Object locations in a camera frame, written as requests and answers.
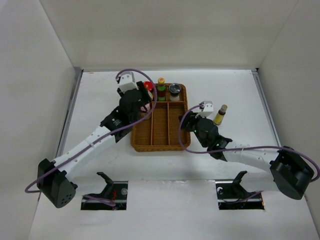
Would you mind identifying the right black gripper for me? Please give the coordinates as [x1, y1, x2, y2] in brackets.
[178, 111, 208, 148]

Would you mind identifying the red lid sauce jar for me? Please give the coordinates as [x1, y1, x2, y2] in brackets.
[143, 81, 154, 101]

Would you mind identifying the green label yellow cap bottle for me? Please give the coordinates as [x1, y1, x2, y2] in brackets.
[156, 77, 166, 102]

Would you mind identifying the grey lid white shaker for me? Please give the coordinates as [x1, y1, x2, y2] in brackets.
[168, 83, 182, 102]

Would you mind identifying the pink lid spice jar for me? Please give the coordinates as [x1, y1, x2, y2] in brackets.
[140, 102, 151, 114]

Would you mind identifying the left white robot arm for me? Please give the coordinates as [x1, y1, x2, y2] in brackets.
[36, 80, 152, 209]

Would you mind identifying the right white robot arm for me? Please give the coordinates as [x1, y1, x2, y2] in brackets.
[178, 111, 320, 200]

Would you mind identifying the brown wicker divided basket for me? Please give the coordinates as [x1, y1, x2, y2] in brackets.
[130, 84, 191, 152]

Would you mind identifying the small yellow label bottle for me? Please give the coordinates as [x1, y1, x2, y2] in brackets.
[213, 104, 228, 125]

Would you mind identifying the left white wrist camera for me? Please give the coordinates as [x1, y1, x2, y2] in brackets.
[118, 71, 138, 93]

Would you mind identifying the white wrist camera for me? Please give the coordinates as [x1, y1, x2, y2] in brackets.
[118, 71, 138, 93]
[197, 101, 214, 118]

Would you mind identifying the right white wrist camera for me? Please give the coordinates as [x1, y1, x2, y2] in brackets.
[197, 101, 214, 118]

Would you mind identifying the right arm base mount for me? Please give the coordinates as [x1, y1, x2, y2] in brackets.
[215, 171, 265, 210]

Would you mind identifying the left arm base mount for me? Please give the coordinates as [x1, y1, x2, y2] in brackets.
[80, 172, 129, 211]

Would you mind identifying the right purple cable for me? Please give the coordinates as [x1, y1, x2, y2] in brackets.
[177, 104, 320, 182]

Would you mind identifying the purple cable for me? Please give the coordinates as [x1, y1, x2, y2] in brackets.
[24, 68, 158, 195]
[177, 104, 320, 182]

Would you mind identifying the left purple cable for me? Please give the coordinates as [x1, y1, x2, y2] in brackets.
[24, 68, 158, 195]

